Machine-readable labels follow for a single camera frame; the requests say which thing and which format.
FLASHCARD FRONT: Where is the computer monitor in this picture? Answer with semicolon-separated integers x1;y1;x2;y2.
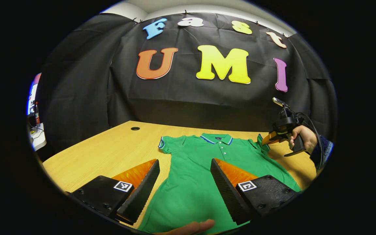
27;72;42;116

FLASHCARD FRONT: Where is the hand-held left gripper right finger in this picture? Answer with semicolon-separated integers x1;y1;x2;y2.
210;158;302;226

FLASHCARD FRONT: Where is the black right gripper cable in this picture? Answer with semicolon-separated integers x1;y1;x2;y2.
297;112;324;172

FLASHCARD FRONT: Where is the white side table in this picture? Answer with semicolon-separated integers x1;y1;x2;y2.
28;122;47;151

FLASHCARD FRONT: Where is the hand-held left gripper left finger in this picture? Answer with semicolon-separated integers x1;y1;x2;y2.
67;159;161;226

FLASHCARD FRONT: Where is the green T-shirt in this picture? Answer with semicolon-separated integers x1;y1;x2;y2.
137;133;303;235

